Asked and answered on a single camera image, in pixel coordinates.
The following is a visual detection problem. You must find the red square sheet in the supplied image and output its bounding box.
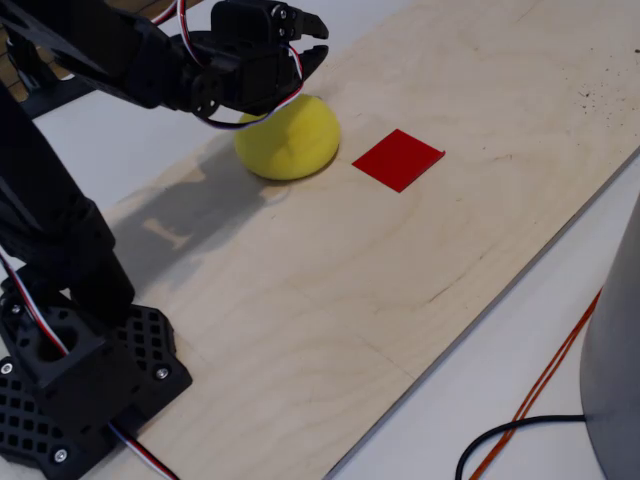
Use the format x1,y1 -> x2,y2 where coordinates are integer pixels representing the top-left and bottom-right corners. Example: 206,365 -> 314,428
351,128 -> 446,194

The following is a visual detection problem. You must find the thin orange wire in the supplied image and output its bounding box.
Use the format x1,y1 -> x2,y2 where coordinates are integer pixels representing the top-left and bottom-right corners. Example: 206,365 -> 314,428
477,292 -> 605,480
468,287 -> 603,480

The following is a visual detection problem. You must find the yellow round foam sponge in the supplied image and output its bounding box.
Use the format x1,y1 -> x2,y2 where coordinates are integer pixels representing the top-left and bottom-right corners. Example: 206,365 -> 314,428
233,93 -> 342,181

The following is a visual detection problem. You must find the red white black gripper cable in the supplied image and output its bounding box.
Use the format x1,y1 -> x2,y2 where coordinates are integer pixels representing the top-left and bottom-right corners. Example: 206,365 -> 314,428
149,0 -> 306,132

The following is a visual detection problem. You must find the thin black cable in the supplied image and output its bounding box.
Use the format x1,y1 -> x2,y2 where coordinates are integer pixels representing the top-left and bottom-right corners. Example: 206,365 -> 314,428
455,414 -> 586,480

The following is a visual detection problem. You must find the black clamp stand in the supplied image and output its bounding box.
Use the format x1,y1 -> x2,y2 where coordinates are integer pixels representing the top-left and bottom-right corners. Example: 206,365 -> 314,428
4,29 -> 96,120

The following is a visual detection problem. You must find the red white black arm cable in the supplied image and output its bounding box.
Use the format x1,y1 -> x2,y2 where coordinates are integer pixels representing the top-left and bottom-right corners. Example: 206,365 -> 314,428
0,252 -> 70,357

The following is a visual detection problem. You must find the black lattice robot base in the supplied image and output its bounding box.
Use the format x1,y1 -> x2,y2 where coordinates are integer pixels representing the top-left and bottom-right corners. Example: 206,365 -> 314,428
0,277 -> 194,480

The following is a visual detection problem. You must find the grey round lamp shade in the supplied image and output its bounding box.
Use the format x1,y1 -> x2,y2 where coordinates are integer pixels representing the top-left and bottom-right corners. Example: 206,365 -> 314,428
578,192 -> 640,480

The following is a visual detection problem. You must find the light plywood board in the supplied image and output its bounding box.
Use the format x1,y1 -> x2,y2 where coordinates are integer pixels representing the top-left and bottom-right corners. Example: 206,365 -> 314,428
97,0 -> 640,480

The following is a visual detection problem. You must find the red white black base cable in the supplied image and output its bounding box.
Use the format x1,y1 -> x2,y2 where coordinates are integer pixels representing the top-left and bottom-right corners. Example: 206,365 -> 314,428
107,422 -> 180,480

